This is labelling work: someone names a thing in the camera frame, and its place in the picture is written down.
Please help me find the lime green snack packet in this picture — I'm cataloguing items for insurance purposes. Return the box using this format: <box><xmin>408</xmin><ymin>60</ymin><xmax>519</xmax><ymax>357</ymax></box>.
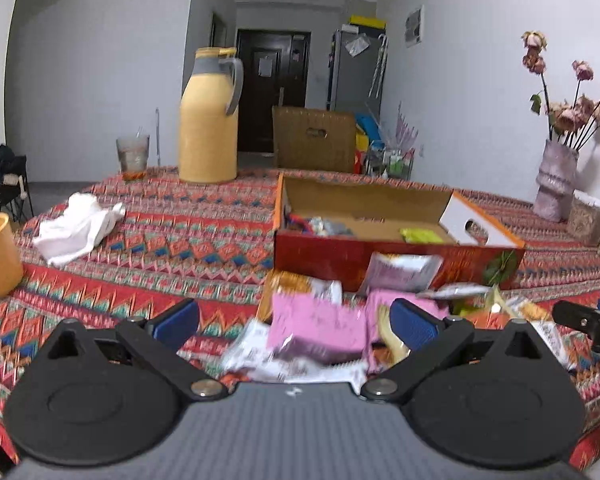
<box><xmin>400</xmin><ymin>228</ymin><xmax>445</xmax><ymax>244</ymax></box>

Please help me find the pink white snack packet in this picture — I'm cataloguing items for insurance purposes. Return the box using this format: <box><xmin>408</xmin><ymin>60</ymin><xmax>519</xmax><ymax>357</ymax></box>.
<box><xmin>358</xmin><ymin>252</ymin><xmax>443</xmax><ymax>296</ymax></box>

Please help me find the woven tissue box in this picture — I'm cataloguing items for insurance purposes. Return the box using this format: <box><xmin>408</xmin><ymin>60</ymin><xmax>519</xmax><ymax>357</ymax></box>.
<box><xmin>567</xmin><ymin>190</ymin><xmax>600</xmax><ymax>246</ymax></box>

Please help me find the patterned red tablecloth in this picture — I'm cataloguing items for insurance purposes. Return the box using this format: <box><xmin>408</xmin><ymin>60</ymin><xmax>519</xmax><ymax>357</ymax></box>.
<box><xmin>0</xmin><ymin>168</ymin><xmax>600</xmax><ymax>469</ymax></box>

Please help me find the pink textured ceramic vase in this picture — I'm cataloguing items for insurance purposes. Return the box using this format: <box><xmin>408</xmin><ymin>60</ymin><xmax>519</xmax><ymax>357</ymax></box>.
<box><xmin>532</xmin><ymin>140</ymin><xmax>579</xmax><ymax>222</ymax></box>

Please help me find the red orange cardboard snack box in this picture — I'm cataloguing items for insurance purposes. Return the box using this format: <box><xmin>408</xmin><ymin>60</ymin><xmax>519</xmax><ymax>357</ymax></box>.
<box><xmin>274</xmin><ymin>172</ymin><xmax>524</xmax><ymax>292</ymax></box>

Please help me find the white crumpled cloth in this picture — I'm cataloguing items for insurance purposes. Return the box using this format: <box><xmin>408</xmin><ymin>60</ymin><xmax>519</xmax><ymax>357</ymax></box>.
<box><xmin>32</xmin><ymin>193</ymin><xmax>126</xmax><ymax>266</ymax></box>

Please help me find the glass cup with straw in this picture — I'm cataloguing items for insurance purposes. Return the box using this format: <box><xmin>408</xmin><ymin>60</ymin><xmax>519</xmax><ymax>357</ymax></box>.
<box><xmin>116</xmin><ymin>129</ymin><xmax>150</xmax><ymax>181</ymax></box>

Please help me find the dried pink rose bouquet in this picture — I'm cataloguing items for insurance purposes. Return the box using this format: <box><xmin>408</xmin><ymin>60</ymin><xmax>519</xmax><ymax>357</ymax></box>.
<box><xmin>520</xmin><ymin>29</ymin><xmax>600</xmax><ymax>152</ymax></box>

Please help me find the black folding chair with clothes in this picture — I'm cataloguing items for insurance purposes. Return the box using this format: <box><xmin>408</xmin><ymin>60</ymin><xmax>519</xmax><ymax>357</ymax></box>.
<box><xmin>0</xmin><ymin>144</ymin><xmax>34</xmax><ymax>223</ymax></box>

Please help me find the grey refrigerator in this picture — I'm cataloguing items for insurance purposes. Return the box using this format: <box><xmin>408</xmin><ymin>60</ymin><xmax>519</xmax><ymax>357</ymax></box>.
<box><xmin>326</xmin><ymin>25</ymin><xmax>388</xmax><ymax>118</ymax></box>

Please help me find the dark entrance door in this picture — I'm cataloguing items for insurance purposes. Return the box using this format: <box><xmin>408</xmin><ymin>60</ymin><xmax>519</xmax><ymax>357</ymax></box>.
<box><xmin>237</xmin><ymin>28</ymin><xmax>311</xmax><ymax>153</ymax></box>

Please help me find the yellow box atop refrigerator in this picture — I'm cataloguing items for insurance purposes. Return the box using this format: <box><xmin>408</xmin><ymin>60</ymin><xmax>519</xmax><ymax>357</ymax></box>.
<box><xmin>349</xmin><ymin>15</ymin><xmax>386</xmax><ymax>29</ymax></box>

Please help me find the wire rack with bottles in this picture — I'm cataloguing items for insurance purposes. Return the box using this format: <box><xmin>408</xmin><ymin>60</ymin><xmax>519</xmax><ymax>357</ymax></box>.
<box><xmin>363</xmin><ymin>141</ymin><xmax>415</xmax><ymax>181</ymax></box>

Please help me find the yellow thermos jug grey handle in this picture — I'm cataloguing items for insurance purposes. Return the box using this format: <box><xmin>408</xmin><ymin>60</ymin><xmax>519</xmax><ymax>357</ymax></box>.
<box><xmin>178</xmin><ymin>47</ymin><xmax>244</xmax><ymax>184</ymax></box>

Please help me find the wall electrical panel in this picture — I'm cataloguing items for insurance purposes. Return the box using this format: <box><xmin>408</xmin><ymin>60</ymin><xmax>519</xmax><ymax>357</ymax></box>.
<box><xmin>404</xmin><ymin>6</ymin><xmax>425</xmax><ymax>48</ymax></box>

